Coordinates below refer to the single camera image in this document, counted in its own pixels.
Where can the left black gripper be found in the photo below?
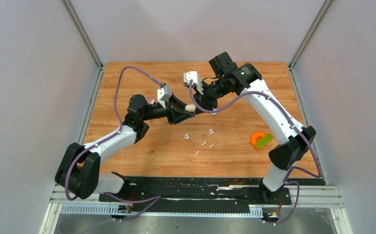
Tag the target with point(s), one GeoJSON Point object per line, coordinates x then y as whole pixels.
{"type": "Point", "coordinates": [173, 116]}

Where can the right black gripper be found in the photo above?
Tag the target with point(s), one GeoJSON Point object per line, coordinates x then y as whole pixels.
{"type": "Point", "coordinates": [207, 104]}

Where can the white gold earbud case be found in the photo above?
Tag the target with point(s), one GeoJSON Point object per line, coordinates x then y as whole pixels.
{"type": "Point", "coordinates": [190, 108]}

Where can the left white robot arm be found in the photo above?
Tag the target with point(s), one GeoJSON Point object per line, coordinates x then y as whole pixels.
{"type": "Point", "coordinates": [79, 170]}

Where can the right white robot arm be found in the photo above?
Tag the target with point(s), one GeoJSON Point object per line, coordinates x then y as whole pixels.
{"type": "Point", "coordinates": [294, 139]}

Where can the playing card box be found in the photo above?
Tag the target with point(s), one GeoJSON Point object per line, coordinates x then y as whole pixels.
{"type": "Point", "coordinates": [150, 100]}

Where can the green building block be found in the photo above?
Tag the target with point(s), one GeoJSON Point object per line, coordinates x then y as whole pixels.
{"type": "Point", "coordinates": [263, 141]}

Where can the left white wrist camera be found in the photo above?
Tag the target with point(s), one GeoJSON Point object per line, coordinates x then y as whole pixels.
{"type": "Point", "coordinates": [163, 95]}

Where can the orange ring toy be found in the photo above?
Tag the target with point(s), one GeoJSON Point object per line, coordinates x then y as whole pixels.
{"type": "Point", "coordinates": [253, 138]}

